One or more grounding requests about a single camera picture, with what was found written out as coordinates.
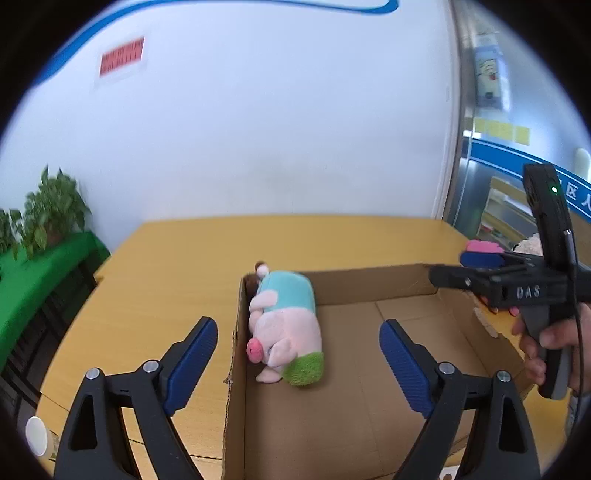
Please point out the glass door with blue band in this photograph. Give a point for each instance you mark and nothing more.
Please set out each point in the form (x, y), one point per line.
(489, 184)

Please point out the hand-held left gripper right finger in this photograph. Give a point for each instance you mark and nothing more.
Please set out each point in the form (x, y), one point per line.
(404, 364)

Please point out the small potted green plant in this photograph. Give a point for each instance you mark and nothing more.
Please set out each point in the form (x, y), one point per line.
(8, 230)

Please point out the white paper cup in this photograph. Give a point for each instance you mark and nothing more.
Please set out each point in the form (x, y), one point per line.
(38, 436)

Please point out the yellow sticky note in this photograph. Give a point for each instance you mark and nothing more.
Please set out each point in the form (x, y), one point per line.
(480, 125)
(492, 128)
(522, 134)
(507, 130)

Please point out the large potted green plant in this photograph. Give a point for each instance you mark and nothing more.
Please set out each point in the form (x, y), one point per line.
(53, 207)

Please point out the beige teddy bear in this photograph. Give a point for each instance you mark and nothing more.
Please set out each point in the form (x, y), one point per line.
(528, 244)

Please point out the pink pig plush toy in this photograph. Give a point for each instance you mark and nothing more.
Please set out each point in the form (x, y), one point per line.
(288, 318)

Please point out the blue door poster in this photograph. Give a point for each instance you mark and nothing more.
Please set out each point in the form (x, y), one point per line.
(488, 74)

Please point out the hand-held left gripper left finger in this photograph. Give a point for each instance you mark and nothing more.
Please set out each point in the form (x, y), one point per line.
(191, 364)

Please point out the red wall sign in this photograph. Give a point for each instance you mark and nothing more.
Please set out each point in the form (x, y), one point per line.
(122, 57)

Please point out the green covered side table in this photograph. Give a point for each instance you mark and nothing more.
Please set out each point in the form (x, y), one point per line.
(41, 272)

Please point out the small brown plush toy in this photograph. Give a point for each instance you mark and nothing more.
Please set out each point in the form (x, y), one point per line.
(250, 284)

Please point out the cardboard box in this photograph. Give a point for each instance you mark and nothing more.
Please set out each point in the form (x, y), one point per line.
(360, 415)

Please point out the person's right hand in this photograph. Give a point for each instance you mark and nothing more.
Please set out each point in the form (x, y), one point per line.
(570, 332)

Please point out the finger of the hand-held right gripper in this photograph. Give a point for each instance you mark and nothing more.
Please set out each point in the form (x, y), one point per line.
(482, 259)
(457, 277)

